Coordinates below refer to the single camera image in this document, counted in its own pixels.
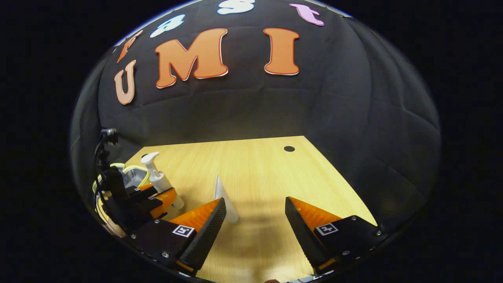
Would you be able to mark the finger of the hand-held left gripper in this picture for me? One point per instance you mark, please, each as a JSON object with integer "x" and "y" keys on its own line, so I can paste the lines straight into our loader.
{"x": 157, "y": 204}
{"x": 139, "y": 191}

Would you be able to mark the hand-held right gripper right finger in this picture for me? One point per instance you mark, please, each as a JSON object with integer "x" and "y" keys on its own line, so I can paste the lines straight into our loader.
{"x": 306, "y": 236}

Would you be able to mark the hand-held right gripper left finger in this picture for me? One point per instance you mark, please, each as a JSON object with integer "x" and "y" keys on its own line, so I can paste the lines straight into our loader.
{"x": 208, "y": 239}

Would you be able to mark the white pump bottle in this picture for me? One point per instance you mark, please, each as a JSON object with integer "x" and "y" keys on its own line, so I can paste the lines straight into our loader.
{"x": 159, "y": 181}

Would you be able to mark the white squeeze tube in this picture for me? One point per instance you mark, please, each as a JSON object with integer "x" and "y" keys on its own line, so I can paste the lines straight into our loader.
{"x": 222, "y": 192}

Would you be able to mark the black backdrop cloth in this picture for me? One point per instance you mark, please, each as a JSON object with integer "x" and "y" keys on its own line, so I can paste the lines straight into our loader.
{"x": 251, "y": 110}

